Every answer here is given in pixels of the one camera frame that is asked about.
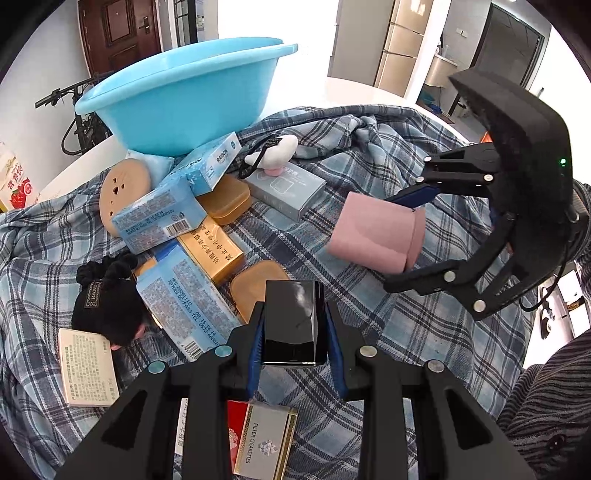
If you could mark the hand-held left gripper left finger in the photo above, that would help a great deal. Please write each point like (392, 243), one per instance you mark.
(254, 364)

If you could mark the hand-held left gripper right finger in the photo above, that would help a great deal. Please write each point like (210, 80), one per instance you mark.
(335, 364)

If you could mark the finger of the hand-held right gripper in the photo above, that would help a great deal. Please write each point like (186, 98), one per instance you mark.
(415, 196)
(448, 277)

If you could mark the glossy black box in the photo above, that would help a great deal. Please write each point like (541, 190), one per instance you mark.
(295, 318)

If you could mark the blue plastic basin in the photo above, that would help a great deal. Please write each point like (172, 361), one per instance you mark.
(184, 101)

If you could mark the blue plaid cloth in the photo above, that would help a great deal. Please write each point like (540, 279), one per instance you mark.
(360, 314)

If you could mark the red white cigarette pack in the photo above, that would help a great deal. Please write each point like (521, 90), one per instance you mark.
(263, 438)

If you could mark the tan rounded plastic case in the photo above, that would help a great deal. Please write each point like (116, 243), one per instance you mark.
(226, 198)
(251, 286)

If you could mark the light blue packet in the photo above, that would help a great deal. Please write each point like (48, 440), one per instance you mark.
(154, 166)
(157, 217)
(194, 304)

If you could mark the gold cigarette pack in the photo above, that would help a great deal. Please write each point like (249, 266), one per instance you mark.
(212, 254)

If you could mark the dark glass door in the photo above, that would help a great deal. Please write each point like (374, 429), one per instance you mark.
(508, 41)

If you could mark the white sink cabinet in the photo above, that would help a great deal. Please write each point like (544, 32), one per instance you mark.
(441, 69)

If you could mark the grey box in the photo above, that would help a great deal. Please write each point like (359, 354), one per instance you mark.
(286, 191)

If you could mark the white plush toy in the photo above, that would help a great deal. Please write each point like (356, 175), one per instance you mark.
(277, 152)

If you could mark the gold refrigerator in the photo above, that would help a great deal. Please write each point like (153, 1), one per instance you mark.
(401, 41)

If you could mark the black fabric hair band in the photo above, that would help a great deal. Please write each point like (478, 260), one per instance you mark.
(108, 304)

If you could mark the cream booklet card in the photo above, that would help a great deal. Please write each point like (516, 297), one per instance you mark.
(87, 369)

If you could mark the grey striped sweater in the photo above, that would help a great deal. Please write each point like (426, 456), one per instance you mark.
(549, 415)

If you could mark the light blue cigarette pack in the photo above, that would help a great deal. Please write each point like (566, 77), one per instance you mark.
(212, 161)

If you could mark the tan round disc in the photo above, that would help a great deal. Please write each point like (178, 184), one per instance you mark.
(122, 184)

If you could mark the black framed glass door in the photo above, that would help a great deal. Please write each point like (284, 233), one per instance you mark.
(194, 21)

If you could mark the black bicycle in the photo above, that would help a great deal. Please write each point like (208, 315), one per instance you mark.
(78, 129)

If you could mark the red-capped milk drink bottle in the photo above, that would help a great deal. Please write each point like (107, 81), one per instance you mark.
(16, 184)

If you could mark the dark brown entrance door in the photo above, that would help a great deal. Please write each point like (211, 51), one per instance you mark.
(120, 32)

